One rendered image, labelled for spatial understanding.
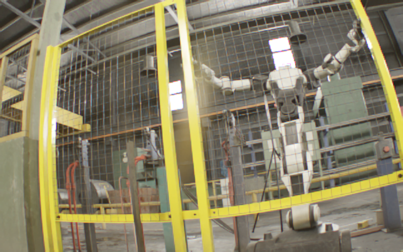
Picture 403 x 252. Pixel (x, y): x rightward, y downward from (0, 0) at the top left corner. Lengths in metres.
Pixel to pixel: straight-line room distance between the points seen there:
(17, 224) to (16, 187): 0.28
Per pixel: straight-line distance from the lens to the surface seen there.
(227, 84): 2.14
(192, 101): 1.60
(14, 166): 2.29
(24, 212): 2.18
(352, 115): 10.31
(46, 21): 2.92
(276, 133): 7.54
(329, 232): 1.53
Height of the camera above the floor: 0.50
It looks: 16 degrees up
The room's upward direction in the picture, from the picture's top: 6 degrees counter-clockwise
